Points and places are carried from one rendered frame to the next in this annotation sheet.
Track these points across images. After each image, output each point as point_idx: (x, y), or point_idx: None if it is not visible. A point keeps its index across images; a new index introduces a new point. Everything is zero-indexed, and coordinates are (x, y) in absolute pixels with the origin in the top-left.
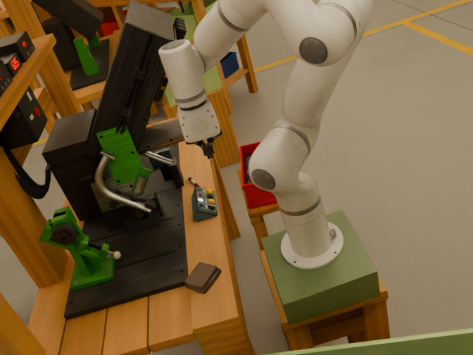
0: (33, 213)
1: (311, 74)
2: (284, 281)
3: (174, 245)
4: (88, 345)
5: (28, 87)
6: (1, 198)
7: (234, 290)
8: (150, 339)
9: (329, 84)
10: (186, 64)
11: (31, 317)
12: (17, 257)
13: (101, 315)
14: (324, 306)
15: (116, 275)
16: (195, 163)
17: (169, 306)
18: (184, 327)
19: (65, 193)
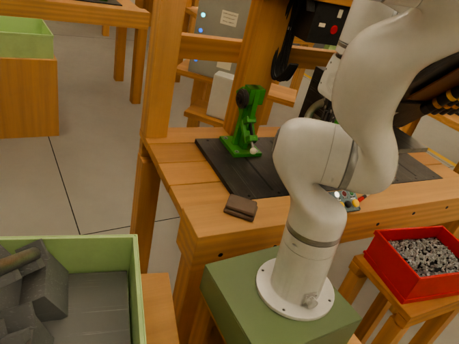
0: (260, 82)
1: (363, 36)
2: (236, 264)
3: (279, 189)
4: (171, 155)
5: (348, 9)
6: (249, 48)
7: (230, 233)
8: (175, 186)
9: (365, 67)
10: (365, 3)
11: (196, 127)
12: (229, 95)
13: (199, 158)
14: (219, 316)
15: (238, 158)
16: (397, 194)
17: (211, 194)
18: (188, 205)
19: (302, 106)
